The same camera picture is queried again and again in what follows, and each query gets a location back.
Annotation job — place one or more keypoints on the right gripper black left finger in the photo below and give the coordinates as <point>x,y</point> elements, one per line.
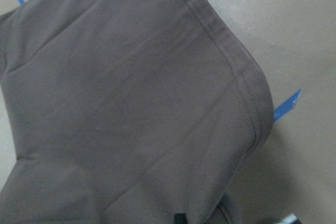
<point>180,218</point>

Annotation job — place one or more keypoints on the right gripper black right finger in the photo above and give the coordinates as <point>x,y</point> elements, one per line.
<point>290,219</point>

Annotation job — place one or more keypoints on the brown t-shirt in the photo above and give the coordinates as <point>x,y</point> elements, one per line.
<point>127,111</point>

